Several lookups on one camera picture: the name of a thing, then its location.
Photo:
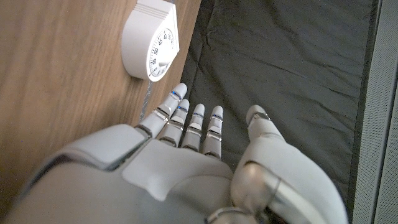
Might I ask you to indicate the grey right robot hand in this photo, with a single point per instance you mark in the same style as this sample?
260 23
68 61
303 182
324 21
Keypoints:
174 186

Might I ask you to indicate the white kitchen timer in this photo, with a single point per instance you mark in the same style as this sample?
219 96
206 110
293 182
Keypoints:
140 40

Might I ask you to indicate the black backdrop curtain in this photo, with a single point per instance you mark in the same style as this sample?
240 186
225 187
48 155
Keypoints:
280 77

